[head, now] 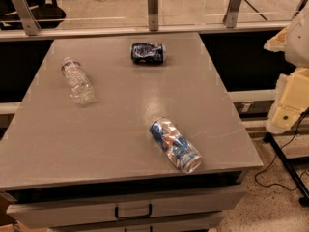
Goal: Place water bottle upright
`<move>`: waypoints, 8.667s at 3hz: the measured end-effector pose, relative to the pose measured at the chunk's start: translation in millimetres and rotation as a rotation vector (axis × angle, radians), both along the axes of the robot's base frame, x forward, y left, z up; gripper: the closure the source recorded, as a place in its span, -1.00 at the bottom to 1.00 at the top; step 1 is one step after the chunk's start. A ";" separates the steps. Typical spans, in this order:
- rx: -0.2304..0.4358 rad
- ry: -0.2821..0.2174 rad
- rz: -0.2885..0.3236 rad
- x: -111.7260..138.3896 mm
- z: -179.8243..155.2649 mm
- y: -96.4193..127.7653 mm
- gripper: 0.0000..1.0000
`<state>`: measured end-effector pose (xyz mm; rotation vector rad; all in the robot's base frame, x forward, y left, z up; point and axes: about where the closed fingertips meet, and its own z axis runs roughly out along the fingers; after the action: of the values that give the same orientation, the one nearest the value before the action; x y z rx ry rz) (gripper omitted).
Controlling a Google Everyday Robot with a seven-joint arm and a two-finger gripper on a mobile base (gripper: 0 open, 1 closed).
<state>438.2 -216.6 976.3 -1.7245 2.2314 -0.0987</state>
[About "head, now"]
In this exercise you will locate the black drawer handle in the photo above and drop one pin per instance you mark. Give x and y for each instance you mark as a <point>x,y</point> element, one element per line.
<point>138,213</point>

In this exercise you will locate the metal rail bracket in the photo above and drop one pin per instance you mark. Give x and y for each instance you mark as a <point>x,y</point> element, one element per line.
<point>153,15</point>
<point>231,17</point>
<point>29,24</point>

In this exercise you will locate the clear plastic water bottle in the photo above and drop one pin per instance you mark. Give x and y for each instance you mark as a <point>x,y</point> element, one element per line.
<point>81,89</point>

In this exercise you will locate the crushed dark blue can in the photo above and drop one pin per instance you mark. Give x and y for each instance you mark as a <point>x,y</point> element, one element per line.
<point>153,53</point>

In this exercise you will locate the horizontal metal rail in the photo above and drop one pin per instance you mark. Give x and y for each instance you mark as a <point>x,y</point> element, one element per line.
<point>53,34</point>

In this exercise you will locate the blue silver drink can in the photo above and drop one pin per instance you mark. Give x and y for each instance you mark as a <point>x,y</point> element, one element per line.
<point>182,154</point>

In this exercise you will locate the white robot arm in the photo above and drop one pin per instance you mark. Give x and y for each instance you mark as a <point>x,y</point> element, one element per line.
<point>293,41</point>

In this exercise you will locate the middle metal rail bracket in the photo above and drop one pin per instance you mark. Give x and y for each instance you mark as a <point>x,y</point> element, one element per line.
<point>153,15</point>

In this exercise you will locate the grey cabinet drawer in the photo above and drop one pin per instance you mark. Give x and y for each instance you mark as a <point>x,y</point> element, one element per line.
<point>101,209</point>

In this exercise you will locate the left metal rail bracket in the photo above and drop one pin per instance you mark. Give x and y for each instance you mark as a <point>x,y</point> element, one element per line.
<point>29,24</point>

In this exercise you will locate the black stand leg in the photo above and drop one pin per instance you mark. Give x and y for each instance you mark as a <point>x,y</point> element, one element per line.
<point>304,199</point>

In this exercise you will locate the right metal rail bracket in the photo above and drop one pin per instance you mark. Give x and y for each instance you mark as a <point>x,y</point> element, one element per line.
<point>231,17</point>

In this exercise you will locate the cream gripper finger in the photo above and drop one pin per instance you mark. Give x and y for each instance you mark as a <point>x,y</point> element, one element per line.
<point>291,100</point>

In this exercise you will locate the black office chair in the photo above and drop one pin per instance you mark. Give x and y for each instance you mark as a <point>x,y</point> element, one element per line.
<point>46,12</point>

